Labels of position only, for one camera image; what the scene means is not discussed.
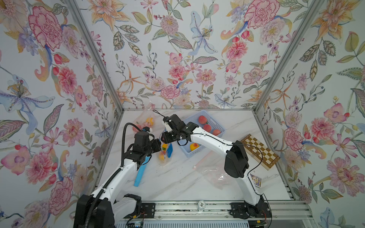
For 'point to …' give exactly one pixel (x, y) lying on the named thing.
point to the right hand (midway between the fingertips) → (163, 136)
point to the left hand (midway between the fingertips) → (164, 141)
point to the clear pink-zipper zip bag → (147, 118)
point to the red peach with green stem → (207, 127)
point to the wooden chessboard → (268, 158)
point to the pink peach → (202, 119)
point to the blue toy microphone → (141, 172)
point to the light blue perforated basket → (211, 121)
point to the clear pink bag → (212, 168)
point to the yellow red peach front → (194, 146)
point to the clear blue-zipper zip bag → (165, 156)
